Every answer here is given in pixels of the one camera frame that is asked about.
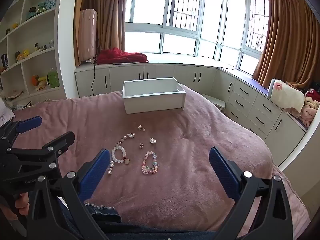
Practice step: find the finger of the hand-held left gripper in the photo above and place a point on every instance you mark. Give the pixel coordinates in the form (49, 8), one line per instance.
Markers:
(27, 126)
(61, 142)

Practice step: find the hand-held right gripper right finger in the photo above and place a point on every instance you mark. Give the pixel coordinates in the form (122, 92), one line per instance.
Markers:
(222, 172)

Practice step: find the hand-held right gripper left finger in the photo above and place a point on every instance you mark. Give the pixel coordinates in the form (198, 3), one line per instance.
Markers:
(96, 172)

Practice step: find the pearl bead strand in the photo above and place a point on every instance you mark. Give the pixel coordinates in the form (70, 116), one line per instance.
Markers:
(109, 173)

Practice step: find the silver shell charm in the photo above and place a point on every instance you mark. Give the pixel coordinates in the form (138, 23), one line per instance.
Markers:
(131, 135)

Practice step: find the silver flower ornament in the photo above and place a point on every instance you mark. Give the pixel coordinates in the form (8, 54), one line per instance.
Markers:
(141, 128)

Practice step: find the white storage box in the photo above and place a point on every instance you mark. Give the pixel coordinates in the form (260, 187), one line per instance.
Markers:
(152, 102)

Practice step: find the person's left hand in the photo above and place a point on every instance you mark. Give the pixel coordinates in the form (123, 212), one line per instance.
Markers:
(22, 203)

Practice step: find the white power strip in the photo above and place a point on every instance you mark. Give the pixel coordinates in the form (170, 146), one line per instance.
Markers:
(21, 105)

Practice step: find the beige shell ornament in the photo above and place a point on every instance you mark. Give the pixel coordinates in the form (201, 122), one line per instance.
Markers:
(13, 94)

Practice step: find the orange plush toy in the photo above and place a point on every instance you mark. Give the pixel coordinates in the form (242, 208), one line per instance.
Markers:
(37, 81)

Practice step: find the pink fleece blanket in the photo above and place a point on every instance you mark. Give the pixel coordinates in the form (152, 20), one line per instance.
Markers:
(187, 130)

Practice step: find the clear crystal charm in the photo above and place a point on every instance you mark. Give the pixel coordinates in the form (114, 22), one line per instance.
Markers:
(153, 140)

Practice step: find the dark blue box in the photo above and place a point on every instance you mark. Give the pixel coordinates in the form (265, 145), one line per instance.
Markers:
(4, 60)

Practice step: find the brown-haired doll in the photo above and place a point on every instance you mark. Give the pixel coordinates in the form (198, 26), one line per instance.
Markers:
(18, 56)

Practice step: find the white low stool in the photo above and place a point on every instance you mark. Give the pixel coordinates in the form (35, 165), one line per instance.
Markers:
(215, 101)

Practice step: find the small dark-haired figurine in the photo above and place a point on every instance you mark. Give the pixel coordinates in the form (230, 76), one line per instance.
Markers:
(37, 47)

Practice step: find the small white figurine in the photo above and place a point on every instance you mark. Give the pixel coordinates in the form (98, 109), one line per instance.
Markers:
(51, 43)

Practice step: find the white bookshelf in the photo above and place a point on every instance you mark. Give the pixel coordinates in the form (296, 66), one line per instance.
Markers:
(37, 32)

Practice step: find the purple window seat cushion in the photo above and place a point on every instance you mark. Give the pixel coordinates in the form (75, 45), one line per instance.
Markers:
(250, 80)

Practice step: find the cream floral pillow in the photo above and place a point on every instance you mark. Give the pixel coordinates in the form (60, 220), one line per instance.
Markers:
(287, 97)

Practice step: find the small yellow toy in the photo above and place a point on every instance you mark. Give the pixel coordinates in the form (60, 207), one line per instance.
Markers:
(15, 25)

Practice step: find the red blanket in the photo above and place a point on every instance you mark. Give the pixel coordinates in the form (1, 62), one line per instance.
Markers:
(117, 56)

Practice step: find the pile of clothes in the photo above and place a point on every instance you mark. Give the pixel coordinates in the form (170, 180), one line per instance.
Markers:
(311, 110)

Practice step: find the pink suitcase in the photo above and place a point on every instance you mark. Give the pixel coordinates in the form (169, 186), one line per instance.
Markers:
(87, 35)

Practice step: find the green hat figurine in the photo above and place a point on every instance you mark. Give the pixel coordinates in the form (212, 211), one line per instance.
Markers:
(33, 11)

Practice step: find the beige window seat cabinet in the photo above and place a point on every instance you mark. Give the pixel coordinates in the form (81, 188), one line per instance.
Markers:
(162, 72)

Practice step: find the pale green window seat mat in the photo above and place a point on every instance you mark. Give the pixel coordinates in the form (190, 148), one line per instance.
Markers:
(180, 60)

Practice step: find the brown curtain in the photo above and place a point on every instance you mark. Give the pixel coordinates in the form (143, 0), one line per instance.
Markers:
(287, 35)
(107, 10)

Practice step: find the white framed bay window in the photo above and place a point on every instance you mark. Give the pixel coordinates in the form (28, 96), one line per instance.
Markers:
(145, 0)

